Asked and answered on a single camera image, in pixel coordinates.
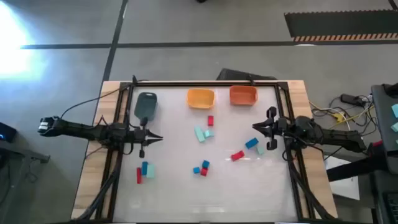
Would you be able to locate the orange plastic bin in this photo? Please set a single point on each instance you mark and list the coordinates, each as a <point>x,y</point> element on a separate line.
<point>243,95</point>

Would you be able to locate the black power adapter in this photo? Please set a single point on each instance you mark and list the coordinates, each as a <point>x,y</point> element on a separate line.
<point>349,99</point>

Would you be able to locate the dark teal plastic bin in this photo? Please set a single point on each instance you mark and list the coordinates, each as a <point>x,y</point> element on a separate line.
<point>145,105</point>

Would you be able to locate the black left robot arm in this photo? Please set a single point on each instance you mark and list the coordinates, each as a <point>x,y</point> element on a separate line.
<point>77,130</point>

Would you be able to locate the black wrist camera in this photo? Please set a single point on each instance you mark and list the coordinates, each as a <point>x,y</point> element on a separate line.
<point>115,129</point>
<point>304,124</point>

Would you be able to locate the wide teal block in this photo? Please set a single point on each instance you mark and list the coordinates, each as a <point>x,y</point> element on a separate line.
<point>150,171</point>

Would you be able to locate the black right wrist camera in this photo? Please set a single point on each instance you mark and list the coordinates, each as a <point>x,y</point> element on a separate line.
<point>304,124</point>

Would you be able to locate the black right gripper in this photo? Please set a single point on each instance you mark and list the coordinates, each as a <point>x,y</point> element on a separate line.
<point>281,127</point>

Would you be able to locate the teal rounded block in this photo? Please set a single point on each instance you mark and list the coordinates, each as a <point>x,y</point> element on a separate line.
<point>260,150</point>

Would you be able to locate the medium red block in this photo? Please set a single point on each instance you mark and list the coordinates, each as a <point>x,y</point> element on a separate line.
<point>237,155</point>

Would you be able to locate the large blue block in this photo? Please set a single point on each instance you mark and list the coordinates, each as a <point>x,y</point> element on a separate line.
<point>251,143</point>

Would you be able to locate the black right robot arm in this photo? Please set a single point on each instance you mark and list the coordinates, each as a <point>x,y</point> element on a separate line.
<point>335,138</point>

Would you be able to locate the long blue block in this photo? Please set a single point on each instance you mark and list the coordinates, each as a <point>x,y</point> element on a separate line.
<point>144,168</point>

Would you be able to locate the red rounded-top block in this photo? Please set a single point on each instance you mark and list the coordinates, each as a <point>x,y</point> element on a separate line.
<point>203,172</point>

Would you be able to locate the long teal block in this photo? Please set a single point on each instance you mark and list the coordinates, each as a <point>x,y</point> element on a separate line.
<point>199,134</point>

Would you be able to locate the black stand leg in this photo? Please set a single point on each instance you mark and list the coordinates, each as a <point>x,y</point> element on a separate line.
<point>351,169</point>

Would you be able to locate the black flat panel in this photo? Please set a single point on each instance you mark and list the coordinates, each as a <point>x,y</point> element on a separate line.
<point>236,74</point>

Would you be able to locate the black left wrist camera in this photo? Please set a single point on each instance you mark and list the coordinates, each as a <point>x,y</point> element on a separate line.
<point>115,129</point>

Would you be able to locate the long thin red block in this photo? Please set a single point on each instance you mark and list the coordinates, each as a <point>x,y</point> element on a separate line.
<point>139,175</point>

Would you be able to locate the yellow plastic bin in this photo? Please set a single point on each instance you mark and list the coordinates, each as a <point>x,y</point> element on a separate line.
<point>201,99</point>

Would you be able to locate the black device with blue light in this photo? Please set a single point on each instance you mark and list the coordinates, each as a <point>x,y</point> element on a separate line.
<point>6,132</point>

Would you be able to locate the black desk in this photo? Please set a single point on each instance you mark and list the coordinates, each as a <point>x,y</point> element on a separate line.
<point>18,151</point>

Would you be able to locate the short red block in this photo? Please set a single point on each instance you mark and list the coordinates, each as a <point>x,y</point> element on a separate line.
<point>210,120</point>

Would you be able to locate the black metal rig frame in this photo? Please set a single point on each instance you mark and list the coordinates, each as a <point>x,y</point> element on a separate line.
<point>202,84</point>

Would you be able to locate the white paper sheet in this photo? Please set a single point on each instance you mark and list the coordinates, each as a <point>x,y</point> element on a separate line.
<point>345,186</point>

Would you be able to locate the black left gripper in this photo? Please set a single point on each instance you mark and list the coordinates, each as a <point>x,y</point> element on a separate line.
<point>136,137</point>

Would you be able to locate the black cart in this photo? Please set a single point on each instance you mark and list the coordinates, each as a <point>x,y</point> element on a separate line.
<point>384,130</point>

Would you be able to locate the small teal block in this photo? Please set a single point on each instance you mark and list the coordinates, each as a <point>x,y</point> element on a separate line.
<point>209,133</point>

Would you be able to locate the black hazard-striped floor mat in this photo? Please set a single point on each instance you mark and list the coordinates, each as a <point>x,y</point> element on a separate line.
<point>342,23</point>

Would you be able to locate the teal block on cart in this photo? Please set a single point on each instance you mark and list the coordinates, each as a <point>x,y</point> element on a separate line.
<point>395,127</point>
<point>395,110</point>

